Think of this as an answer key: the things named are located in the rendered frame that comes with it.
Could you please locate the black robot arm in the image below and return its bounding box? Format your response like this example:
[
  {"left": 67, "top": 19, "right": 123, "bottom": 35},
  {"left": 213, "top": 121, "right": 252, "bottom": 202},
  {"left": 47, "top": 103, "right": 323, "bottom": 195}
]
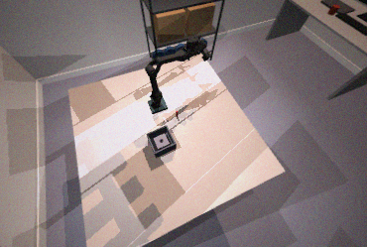
[{"left": 145, "top": 38, "right": 207, "bottom": 109}]

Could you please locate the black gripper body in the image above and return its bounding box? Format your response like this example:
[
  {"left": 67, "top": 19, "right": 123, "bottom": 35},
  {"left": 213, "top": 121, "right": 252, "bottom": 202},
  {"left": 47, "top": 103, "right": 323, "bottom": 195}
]
[{"left": 194, "top": 36, "right": 210, "bottom": 62}]

